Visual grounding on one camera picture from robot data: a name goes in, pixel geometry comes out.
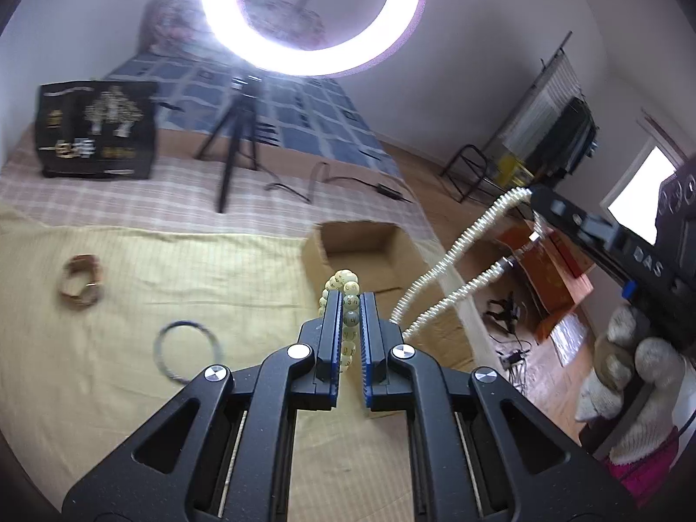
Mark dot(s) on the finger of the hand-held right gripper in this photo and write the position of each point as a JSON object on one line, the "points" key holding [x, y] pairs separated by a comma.
{"points": [[571, 215]]}

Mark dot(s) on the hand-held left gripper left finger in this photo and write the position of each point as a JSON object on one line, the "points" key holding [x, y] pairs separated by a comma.
{"points": [[333, 348]]}

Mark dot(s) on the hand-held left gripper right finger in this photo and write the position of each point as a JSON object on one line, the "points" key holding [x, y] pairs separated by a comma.
{"points": [[367, 348]]}

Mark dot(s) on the cardboard box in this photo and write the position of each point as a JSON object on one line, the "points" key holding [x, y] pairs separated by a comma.
{"points": [[353, 244]]}

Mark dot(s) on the person's right hand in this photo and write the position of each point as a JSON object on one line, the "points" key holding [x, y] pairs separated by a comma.
{"points": [[647, 386]]}

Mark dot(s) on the orange flat box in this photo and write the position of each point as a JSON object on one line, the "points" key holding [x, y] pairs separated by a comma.
{"points": [[549, 272]]}

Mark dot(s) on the yellow box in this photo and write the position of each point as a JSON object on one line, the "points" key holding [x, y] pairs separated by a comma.
{"points": [[514, 170]]}

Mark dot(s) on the clothes rack with dark clothes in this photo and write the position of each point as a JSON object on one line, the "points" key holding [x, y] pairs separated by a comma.
{"points": [[571, 125]]}

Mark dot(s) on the black metal chair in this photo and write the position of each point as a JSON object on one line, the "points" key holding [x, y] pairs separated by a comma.
{"points": [[470, 171]]}

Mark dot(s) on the yellow checked cloth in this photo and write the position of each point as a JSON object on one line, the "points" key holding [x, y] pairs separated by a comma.
{"points": [[136, 293]]}

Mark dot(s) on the pink checked bed sheet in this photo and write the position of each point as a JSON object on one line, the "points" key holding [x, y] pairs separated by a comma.
{"points": [[163, 196]]}

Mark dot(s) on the blue checked blanket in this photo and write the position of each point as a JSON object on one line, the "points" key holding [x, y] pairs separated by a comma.
{"points": [[304, 109]]}

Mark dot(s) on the black tripod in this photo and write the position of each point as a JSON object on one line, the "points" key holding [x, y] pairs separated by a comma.
{"points": [[236, 125]]}

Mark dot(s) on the black bag with gold print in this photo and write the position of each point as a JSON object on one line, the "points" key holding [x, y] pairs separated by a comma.
{"points": [[98, 130]]}

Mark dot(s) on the floral pillow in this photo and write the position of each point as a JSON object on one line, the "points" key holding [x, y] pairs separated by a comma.
{"points": [[174, 24]]}

